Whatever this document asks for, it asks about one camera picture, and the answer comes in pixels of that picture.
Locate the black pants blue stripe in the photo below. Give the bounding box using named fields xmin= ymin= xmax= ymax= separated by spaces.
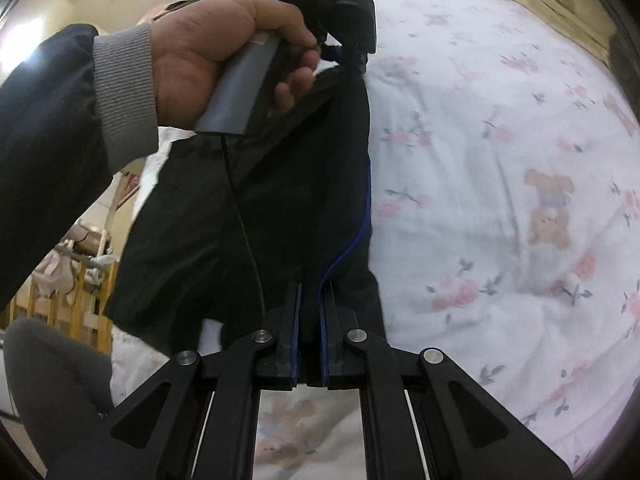
xmin=105 ymin=67 xmax=384 ymax=356

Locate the person's left hand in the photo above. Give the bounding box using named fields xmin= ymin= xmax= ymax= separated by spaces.
xmin=150 ymin=0 xmax=320 ymax=130

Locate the white floral bed sheet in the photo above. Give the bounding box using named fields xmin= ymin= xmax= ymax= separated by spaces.
xmin=108 ymin=0 xmax=640 ymax=480

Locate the person's grey trouser leg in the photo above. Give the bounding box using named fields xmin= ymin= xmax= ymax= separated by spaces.
xmin=4 ymin=318 xmax=114 ymax=467

